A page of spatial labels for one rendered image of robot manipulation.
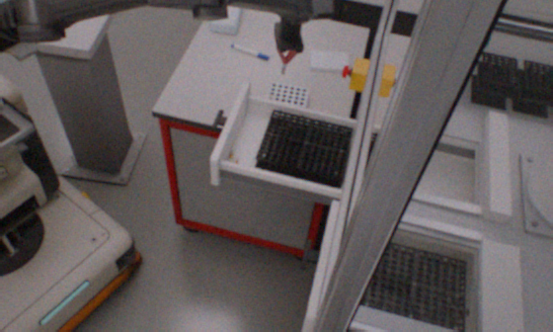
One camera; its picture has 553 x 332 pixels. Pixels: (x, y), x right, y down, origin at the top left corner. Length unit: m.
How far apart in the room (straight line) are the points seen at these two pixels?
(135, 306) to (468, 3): 1.87
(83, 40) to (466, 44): 1.61
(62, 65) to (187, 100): 0.56
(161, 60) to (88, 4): 1.94
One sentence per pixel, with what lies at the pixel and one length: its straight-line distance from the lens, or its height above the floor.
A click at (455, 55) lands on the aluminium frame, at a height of 1.68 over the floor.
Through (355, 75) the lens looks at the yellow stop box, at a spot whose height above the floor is 0.90.
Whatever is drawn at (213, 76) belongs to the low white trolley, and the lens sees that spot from 1.70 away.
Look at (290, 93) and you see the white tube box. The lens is 1.61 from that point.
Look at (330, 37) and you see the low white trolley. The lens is 1.89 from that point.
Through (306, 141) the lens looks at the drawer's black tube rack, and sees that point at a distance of 1.34.
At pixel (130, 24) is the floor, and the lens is 3.19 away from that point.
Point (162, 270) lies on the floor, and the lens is 2.15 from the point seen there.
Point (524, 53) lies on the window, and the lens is 0.42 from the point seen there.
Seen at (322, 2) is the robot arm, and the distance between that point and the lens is 1.32.
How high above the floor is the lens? 1.92
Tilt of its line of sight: 51 degrees down
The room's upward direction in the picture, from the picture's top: 7 degrees clockwise
